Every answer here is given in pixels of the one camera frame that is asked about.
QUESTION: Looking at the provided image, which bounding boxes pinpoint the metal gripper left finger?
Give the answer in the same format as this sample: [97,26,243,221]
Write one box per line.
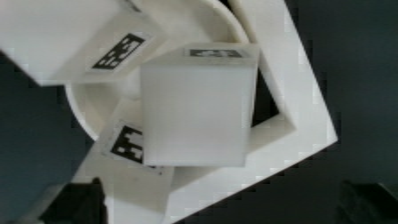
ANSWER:
[13,177,111,224]

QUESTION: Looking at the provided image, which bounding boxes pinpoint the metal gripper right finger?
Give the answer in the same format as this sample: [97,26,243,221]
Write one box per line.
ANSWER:
[333,180,398,224]

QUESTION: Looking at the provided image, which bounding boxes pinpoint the white stool leg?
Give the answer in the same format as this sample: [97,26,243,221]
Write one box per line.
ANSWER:
[0,0,164,86]
[72,99,173,224]
[140,43,259,167]

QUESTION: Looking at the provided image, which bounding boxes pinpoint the white round stool seat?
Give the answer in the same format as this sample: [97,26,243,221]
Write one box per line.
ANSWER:
[65,0,248,139]

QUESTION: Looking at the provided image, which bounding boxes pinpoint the white U-shaped fence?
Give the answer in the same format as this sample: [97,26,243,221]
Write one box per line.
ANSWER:
[161,0,337,224]

